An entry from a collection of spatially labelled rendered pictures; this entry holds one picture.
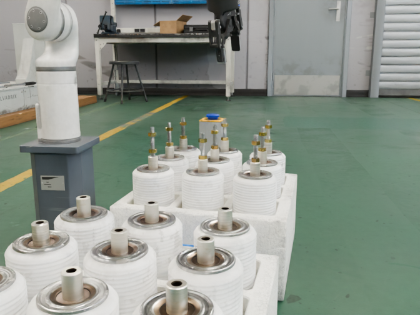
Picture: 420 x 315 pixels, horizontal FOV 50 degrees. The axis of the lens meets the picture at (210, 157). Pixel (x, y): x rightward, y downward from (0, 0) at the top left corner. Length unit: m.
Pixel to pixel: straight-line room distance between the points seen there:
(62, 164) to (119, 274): 0.58
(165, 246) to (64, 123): 0.53
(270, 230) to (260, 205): 0.06
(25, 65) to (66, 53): 3.34
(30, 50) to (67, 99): 3.40
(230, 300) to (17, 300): 0.24
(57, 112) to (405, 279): 0.90
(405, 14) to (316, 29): 1.05
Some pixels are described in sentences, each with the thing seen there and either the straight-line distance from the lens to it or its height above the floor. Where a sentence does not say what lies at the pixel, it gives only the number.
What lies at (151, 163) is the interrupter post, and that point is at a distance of 1.03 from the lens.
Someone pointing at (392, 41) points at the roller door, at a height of 0.68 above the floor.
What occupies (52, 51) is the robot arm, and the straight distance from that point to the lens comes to 1.17.
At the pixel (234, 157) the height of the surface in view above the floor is 0.24.
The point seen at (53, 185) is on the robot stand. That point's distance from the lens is 1.14.
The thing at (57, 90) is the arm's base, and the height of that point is 0.43.
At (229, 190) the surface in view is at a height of 0.18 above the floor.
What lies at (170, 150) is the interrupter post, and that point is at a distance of 1.14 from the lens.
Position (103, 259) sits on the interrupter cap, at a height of 0.26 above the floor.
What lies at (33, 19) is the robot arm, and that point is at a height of 0.59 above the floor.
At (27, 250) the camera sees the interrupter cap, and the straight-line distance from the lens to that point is 0.65.
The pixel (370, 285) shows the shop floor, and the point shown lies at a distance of 1.12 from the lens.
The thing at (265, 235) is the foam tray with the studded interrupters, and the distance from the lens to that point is 0.95.
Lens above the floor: 0.50
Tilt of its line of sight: 13 degrees down
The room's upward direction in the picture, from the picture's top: straight up
